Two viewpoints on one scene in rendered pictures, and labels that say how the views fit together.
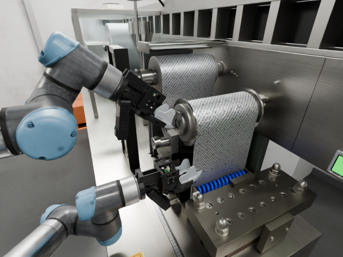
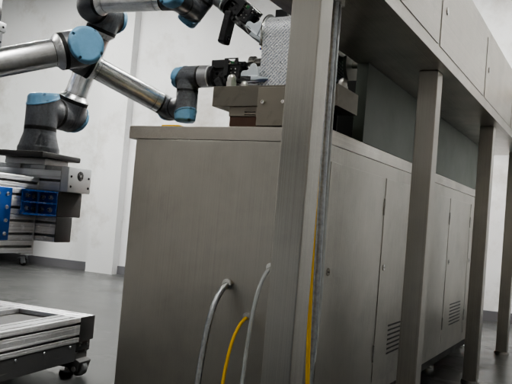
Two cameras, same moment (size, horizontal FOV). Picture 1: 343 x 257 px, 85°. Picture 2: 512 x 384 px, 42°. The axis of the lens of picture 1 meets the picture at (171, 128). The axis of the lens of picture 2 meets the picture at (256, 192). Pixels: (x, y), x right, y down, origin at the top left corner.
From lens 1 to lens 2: 2.15 m
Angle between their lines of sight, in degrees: 60
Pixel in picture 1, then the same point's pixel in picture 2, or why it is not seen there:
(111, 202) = (188, 70)
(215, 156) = (283, 65)
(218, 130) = (285, 35)
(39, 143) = not seen: outside the picture
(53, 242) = (153, 93)
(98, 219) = (178, 82)
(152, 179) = (220, 65)
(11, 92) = not seen: hidden behind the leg
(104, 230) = (178, 97)
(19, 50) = not seen: hidden behind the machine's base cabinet
